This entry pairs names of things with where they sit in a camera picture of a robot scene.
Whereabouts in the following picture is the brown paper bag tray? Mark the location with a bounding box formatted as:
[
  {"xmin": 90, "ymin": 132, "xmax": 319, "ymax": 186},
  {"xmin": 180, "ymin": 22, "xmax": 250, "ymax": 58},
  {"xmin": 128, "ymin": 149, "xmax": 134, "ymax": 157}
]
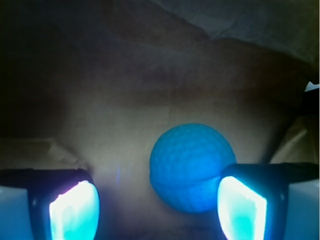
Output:
[{"xmin": 0, "ymin": 0, "xmax": 320, "ymax": 240}]

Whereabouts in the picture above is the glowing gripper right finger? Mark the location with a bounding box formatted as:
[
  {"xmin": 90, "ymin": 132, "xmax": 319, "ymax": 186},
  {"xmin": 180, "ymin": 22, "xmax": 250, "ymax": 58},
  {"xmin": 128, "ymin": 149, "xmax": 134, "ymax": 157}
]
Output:
[{"xmin": 217, "ymin": 163, "xmax": 320, "ymax": 240}]

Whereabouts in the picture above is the blue dimpled foam ball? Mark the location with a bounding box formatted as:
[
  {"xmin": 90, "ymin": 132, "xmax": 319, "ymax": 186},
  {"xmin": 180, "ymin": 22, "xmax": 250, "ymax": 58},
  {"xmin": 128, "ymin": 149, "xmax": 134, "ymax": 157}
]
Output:
[{"xmin": 149, "ymin": 123, "xmax": 236, "ymax": 213}]

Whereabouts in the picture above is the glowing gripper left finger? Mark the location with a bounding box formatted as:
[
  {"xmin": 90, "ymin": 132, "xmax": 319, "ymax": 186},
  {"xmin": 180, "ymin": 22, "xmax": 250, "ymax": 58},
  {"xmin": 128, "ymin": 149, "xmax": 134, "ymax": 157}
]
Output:
[{"xmin": 0, "ymin": 168, "xmax": 100, "ymax": 240}]

